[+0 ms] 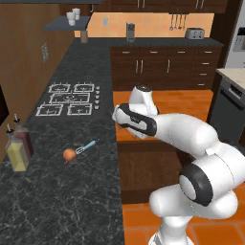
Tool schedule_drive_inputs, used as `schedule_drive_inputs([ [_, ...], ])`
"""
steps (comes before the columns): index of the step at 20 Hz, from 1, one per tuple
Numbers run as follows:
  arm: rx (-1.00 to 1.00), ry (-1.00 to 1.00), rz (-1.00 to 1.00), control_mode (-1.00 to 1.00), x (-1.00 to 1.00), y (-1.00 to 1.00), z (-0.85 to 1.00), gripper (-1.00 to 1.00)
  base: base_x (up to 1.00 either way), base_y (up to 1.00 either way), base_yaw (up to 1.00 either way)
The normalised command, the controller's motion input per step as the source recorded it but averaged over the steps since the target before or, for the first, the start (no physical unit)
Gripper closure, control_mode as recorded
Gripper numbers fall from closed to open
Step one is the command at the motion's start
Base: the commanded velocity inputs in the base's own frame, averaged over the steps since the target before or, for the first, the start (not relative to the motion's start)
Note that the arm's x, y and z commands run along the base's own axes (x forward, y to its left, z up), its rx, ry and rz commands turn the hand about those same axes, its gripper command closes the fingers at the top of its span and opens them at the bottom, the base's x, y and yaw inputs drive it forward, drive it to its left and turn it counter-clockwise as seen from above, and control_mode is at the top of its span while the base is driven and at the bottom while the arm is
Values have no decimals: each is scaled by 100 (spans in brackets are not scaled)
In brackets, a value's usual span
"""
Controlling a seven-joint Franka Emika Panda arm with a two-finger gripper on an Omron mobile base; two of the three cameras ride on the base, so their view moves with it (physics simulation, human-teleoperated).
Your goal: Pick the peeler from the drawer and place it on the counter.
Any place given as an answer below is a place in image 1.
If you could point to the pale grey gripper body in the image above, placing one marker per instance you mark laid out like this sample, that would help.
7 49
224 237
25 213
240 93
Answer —
138 133

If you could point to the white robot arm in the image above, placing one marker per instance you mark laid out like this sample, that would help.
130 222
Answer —
197 137

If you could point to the dark brown open drawer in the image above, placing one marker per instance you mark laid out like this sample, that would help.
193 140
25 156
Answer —
150 172

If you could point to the dark brown base cupboards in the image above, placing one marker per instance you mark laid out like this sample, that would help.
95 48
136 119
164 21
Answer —
159 68

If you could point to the orange round onion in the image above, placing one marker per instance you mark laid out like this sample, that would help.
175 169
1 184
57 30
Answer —
69 154

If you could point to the black hob with white grates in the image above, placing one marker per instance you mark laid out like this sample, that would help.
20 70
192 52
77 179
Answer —
68 97

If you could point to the dark grey dishwasher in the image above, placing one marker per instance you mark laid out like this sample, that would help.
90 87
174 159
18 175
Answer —
228 111

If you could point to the grey coffee machine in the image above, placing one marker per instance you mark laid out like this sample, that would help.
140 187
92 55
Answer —
130 31

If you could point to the beige jar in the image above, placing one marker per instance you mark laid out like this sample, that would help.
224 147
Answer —
84 36

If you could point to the dark red bottle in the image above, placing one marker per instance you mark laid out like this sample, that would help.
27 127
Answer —
26 140

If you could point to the grey hanging utensil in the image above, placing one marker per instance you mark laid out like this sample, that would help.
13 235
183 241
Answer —
184 21
180 24
171 25
176 21

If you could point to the silver toaster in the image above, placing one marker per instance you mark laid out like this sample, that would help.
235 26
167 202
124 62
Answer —
195 33

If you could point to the yellow oil bottle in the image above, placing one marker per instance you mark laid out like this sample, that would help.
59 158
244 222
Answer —
17 154

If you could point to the white cup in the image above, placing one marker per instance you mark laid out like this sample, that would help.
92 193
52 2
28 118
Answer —
71 19
77 13

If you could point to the silver fridge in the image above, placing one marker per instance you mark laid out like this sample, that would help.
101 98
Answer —
236 38

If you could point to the small white wall outlet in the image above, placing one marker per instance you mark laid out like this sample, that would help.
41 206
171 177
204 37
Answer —
105 21

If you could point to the grey wall outlet plate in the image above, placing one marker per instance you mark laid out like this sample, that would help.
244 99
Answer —
45 52

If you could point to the dark brown wall cupboards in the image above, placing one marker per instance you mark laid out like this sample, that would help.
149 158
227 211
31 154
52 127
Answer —
159 5

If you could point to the dark grey wall shelf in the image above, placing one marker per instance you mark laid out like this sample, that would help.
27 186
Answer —
65 24

